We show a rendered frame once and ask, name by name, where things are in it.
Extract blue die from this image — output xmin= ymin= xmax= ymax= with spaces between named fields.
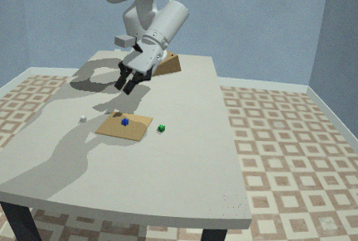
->
xmin=122 ymin=118 xmax=128 ymax=126

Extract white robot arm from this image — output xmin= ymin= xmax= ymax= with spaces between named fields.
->
xmin=114 ymin=0 xmax=189 ymax=62

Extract small green die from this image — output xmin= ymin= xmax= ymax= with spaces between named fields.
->
xmin=158 ymin=125 xmax=165 ymax=132

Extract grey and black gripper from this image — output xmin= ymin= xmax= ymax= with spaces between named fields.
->
xmin=114 ymin=37 xmax=164 ymax=95

